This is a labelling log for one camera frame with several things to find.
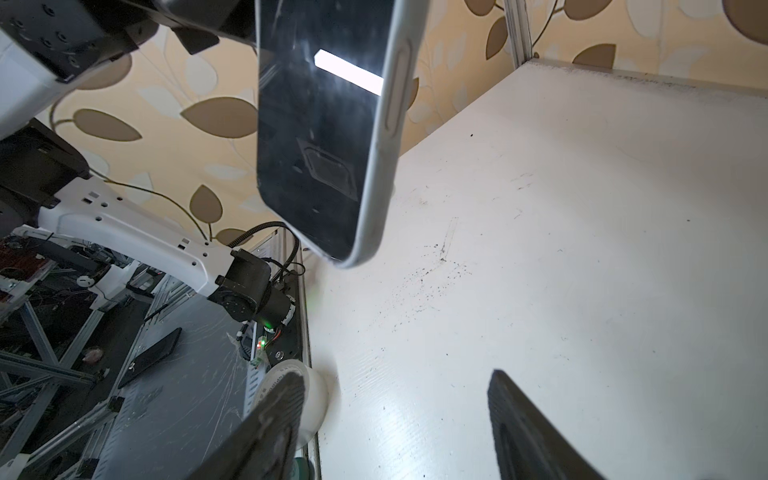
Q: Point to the black phone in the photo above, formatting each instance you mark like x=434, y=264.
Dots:
x=332, y=103

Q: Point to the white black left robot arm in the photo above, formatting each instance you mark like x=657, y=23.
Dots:
x=134, y=125

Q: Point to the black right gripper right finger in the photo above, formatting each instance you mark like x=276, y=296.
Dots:
x=527, y=445

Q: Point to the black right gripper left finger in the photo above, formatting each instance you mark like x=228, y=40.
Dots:
x=262, y=447

